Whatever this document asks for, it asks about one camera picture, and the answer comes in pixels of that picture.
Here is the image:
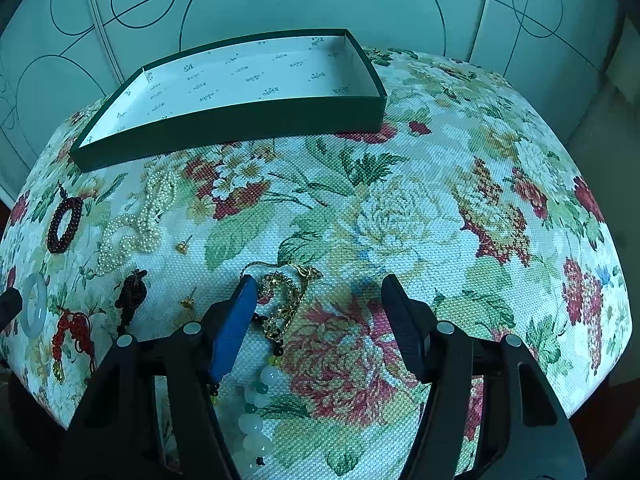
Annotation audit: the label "gold earring lower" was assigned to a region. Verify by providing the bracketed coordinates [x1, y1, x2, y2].
[180, 286, 198, 310]

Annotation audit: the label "pale jade bangle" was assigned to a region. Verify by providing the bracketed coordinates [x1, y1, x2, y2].
[20, 273, 48, 339]

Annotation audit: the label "frosted glass wardrobe doors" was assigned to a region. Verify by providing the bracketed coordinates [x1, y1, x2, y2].
[1, 0, 627, 204]

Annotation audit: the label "dark red bead bracelet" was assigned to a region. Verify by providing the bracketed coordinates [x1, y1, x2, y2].
[45, 183, 86, 255]

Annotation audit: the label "red knot gold charm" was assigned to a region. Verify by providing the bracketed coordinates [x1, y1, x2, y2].
[51, 307, 96, 382]

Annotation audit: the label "white pearl necklace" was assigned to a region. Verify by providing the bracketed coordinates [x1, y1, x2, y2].
[94, 161, 181, 276]

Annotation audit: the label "jade bead gold necklace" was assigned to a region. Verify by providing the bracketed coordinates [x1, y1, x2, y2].
[209, 261, 324, 468]

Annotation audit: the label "black cord jade pendant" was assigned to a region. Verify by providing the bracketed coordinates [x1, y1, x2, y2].
[115, 269, 148, 336]

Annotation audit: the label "gold stud earring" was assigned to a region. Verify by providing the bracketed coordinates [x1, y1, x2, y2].
[175, 235, 193, 255]

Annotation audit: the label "green shallow gift box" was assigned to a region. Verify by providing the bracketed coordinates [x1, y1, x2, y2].
[70, 28, 387, 172]

